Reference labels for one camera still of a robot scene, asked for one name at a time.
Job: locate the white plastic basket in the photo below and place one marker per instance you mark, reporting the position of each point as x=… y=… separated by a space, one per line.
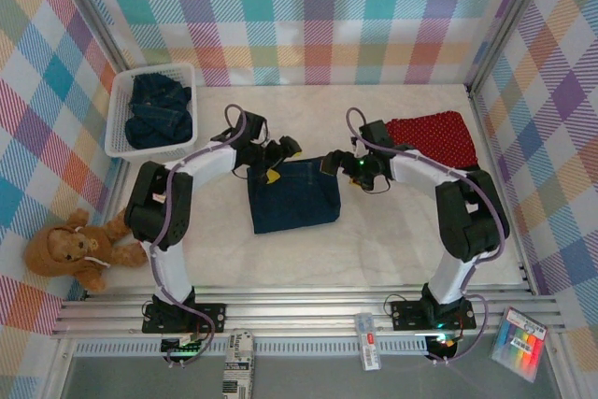
x=114 y=104

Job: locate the aluminium frame rail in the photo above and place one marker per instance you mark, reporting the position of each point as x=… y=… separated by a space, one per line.
x=303 y=310

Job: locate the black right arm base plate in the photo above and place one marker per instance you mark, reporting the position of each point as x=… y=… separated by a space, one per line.
x=406 y=312

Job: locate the newsprint pattern box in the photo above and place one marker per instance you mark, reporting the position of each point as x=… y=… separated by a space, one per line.
x=238 y=361

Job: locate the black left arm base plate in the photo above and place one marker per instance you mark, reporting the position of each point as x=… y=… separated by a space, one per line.
x=210 y=312

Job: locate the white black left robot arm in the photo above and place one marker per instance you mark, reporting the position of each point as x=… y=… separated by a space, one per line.
x=205 y=163

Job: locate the denim skirt with patch pockets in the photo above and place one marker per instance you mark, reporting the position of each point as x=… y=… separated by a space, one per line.
x=294 y=203

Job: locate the dark denim skirt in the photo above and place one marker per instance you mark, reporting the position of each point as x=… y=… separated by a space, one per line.
x=159 y=118

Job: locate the brown teddy bear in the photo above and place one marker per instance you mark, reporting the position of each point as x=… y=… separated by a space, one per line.
x=51 y=249

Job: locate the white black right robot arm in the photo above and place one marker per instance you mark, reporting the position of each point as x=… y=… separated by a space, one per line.
x=416 y=172

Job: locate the red white-dotted skirt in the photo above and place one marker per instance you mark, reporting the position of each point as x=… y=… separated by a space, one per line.
x=434 y=137

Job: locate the aluminium corner post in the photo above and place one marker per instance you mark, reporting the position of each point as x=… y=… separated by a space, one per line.
x=99 y=20
x=508 y=20

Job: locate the rainbow marker pack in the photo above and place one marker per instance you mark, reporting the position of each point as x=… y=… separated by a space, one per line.
x=518 y=345

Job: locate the clear box with red label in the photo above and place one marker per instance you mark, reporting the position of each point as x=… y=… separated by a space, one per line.
x=368 y=343

